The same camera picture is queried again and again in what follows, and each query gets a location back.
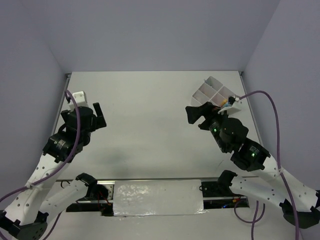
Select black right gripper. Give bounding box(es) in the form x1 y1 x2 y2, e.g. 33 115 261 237
183 100 231 152

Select orange pink highlighter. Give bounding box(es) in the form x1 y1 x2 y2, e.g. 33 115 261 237
220 99 228 107

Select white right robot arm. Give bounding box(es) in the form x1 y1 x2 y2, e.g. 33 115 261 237
185 102 320 229

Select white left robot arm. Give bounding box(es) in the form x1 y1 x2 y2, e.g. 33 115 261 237
0 102 109 240

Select clear compartment organizer box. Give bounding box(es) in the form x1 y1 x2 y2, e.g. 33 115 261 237
190 76 236 107

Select silver foil panel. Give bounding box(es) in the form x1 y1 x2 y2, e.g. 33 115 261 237
113 179 205 217

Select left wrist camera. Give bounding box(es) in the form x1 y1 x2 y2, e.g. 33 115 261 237
72 91 88 107

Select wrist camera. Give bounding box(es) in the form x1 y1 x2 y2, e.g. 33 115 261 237
217 95 243 117
72 91 88 107

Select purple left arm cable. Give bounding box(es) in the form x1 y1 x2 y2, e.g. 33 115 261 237
0 89 82 240

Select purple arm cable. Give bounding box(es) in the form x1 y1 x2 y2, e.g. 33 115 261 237
0 89 82 240
233 90 301 240

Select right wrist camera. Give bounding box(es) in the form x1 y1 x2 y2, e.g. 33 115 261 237
217 95 243 117

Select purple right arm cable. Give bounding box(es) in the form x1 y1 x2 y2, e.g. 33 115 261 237
233 90 301 240

